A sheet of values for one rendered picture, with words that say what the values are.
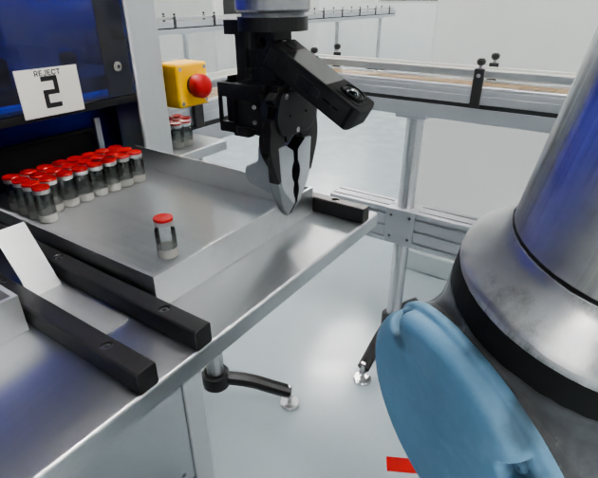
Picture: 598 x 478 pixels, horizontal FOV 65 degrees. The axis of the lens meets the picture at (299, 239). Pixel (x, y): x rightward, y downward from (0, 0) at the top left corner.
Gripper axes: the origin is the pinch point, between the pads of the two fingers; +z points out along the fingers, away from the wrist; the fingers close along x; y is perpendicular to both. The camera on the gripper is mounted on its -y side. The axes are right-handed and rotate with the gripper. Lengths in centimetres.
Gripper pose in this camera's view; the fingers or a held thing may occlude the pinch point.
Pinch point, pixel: (292, 205)
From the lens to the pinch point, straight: 55.0
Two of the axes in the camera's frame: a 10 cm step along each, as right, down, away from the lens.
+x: -5.6, 3.8, -7.3
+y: -8.3, -2.5, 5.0
